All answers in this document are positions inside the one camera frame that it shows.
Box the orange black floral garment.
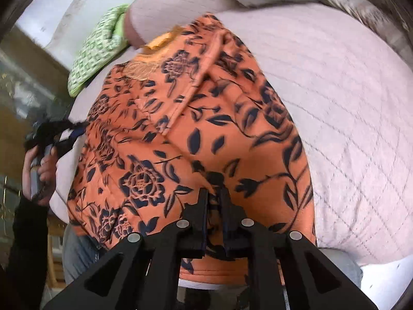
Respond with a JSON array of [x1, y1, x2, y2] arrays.
[[65, 13, 316, 285]]

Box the black sleeved left forearm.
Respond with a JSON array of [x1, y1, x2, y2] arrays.
[[1, 197, 48, 309]]

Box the person's left hand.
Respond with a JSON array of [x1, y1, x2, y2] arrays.
[[22, 146, 58, 206]]

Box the glass wooden cabinet door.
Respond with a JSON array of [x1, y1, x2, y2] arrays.
[[1, 27, 72, 265]]

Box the wooden stool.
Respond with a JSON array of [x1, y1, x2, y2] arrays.
[[46, 214, 66, 289]]

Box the blue denim jeans leg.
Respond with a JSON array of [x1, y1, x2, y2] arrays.
[[62, 224, 107, 285]]

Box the green patterned cloth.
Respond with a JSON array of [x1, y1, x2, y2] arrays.
[[67, 4, 129, 97]]

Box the pink pillow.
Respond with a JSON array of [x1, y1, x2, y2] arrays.
[[124, 0, 239, 48]]

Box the beige striped pillow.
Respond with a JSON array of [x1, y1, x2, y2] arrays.
[[325, 0, 412, 69]]

